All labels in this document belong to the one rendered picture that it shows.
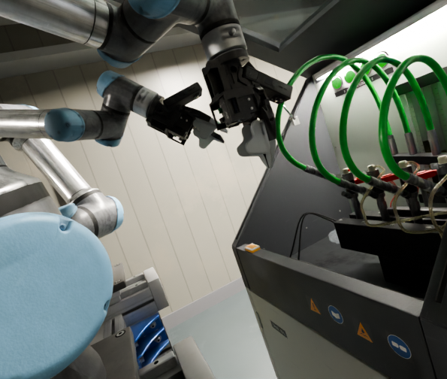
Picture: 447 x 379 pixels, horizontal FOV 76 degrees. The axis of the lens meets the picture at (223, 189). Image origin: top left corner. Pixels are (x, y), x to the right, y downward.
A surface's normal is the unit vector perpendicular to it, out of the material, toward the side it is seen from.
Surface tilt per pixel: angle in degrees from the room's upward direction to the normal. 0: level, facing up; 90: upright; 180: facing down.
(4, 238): 97
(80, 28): 151
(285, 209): 90
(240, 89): 90
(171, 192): 90
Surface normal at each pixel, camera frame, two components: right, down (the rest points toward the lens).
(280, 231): 0.38, -0.04
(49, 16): 0.44, 0.82
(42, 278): 0.77, -0.06
